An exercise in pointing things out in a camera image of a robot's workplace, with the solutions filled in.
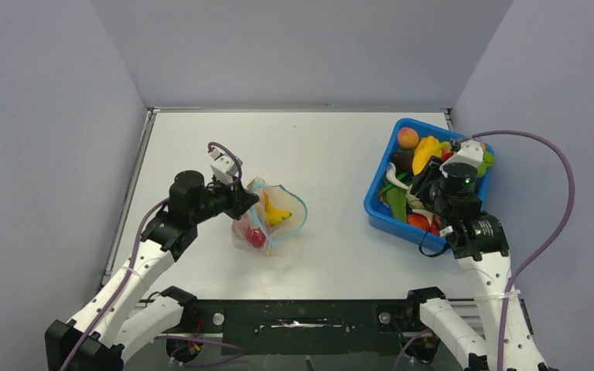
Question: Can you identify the yellow toy banana bunch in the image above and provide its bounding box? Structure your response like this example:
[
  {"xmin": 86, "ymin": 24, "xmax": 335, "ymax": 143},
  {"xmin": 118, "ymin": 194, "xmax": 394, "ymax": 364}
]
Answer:
[{"xmin": 265, "ymin": 196, "xmax": 292, "ymax": 226}]

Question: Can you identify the toy peach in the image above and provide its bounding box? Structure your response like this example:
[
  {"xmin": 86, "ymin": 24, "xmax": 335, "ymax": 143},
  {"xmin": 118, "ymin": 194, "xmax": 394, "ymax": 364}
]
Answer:
[{"xmin": 397, "ymin": 127, "xmax": 420, "ymax": 149}]

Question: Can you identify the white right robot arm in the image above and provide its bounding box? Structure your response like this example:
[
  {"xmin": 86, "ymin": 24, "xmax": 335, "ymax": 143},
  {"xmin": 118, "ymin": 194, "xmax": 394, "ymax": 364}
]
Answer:
[{"xmin": 404, "ymin": 158, "xmax": 552, "ymax": 370}]

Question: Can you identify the blue plastic bin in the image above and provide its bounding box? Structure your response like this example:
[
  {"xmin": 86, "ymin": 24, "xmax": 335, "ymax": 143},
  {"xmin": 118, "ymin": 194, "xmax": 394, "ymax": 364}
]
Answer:
[{"xmin": 364, "ymin": 118, "xmax": 463, "ymax": 252}]

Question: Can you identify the clear zip top bag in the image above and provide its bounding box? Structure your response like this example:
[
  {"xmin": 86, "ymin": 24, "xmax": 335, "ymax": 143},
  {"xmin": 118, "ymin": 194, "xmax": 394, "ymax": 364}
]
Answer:
[{"xmin": 231, "ymin": 177, "xmax": 309, "ymax": 256}]

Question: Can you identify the green toy pea pod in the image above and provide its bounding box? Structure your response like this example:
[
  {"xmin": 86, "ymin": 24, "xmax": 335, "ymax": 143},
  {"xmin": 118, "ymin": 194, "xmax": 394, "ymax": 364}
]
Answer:
[{"xmin": 384, "ymin": 186, "xmax": 408, "ymax": 223}]

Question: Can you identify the green bumpy toy fruit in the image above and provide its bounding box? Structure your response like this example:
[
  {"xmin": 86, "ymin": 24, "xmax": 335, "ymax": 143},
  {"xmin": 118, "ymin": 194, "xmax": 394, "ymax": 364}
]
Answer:
[{"xmin": 476, "ymin": 150, "xmax": 494, "ymax": 179}]

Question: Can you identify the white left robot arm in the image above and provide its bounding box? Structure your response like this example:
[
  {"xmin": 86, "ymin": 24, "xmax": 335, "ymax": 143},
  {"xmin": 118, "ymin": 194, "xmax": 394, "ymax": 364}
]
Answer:
[{"xmin": 44, "ymin": 170, "xmax": 260, "ymax": 370}]

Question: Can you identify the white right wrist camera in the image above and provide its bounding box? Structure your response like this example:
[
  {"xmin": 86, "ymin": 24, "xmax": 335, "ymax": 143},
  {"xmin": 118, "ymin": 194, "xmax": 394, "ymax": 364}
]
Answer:
[{"xmin": 445, "ymin": 140, "xmax": 484, "ymax": 168}]

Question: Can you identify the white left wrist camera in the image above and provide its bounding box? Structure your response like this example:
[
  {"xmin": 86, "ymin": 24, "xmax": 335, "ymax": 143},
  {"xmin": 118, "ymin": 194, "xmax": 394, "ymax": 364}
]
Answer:
[{"xmin": 209, "ymin": 147, "xmax": 239, "ymax": 185}]

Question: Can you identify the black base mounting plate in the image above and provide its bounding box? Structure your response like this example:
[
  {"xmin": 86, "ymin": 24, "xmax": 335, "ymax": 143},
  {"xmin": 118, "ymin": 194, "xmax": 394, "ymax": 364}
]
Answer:
[{"xmin": 172, "ymin": 298, "xmax": 425, "ymax": 356}]

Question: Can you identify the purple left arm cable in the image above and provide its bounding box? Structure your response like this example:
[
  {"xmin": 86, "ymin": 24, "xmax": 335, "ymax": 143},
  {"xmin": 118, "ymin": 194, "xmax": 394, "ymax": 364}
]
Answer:
[{"xmin": 58, "ymin": 141, "xmax": 244, "ymax": 371}]

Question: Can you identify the dark purple toy plum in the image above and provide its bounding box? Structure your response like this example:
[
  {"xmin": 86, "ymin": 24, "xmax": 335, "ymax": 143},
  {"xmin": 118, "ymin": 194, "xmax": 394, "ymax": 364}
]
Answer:
[{"xmin": 390, "ymin": 149, "xmax": 414, "ymax": 174}]

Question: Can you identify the red toy apple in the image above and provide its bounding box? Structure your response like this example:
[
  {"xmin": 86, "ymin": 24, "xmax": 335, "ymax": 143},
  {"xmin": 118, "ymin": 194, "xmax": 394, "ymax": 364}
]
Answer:
[{"xmin": 244, "ymin": 228, "xmax": 267, "ymax": 250}]

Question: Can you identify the aluminium table edge rail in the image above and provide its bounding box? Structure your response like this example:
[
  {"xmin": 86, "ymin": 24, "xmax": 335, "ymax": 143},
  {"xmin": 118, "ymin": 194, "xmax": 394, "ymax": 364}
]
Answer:
[{"xmin": 102, "ymin": 110, "xmax": 155, "ymax": 285}]

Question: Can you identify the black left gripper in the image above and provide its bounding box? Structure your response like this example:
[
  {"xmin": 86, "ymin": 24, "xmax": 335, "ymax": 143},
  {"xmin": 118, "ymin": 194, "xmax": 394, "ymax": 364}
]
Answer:
[{"xmin": 190, "ymin": 174, "xmax": 259, "ymax": 224}]

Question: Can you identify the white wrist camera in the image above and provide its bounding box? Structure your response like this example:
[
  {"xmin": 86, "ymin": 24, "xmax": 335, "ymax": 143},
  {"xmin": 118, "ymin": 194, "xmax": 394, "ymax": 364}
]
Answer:
[
  {"xmin": 445, "ymin": 140, "xmax": 484, "ymax": 168},
  {"xmin": 209, "ymin": 147, "xmax": 239, "ymax": 185}
]

